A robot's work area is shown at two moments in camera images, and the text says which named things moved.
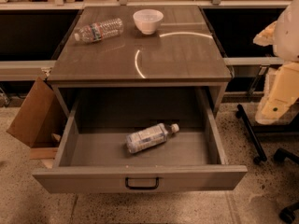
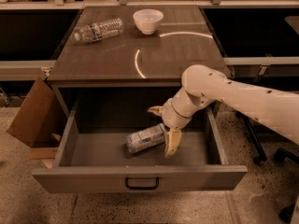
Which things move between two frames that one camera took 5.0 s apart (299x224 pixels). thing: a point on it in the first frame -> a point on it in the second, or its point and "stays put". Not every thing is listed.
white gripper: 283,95 -> 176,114
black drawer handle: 142,188 stays put
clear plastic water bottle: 100,31 stays put
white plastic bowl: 148,21 stays put
